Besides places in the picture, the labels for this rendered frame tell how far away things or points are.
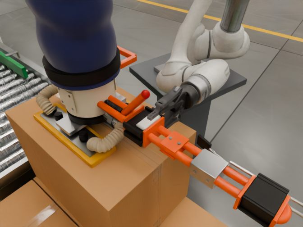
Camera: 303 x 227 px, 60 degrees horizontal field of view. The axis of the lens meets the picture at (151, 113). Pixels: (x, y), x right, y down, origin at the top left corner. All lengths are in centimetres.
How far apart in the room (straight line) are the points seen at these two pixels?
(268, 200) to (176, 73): 56
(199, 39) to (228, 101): 132
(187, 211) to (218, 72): 61
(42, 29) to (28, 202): 82
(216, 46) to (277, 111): 141
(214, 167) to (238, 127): 179
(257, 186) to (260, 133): 181
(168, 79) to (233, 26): 53
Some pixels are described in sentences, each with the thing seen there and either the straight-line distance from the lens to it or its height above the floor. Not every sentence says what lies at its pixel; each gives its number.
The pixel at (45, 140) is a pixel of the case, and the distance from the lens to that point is 95.
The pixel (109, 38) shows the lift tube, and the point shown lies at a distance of 74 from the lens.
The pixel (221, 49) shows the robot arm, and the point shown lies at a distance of 146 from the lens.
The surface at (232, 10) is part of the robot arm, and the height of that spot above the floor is 117.
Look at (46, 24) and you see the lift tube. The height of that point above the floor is 134.
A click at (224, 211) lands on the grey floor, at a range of 187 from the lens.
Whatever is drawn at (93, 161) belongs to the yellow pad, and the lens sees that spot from 82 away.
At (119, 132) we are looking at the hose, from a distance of 79.
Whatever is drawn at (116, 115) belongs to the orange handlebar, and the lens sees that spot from 77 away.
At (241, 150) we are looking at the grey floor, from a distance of 223.
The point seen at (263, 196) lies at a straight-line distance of 62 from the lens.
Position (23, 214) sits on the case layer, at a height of 54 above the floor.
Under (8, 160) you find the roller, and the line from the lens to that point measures 153.
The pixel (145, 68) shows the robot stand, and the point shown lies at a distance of 162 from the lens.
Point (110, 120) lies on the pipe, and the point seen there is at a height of 103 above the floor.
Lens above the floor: 160
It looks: 41 degrees down
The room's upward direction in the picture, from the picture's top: straight up
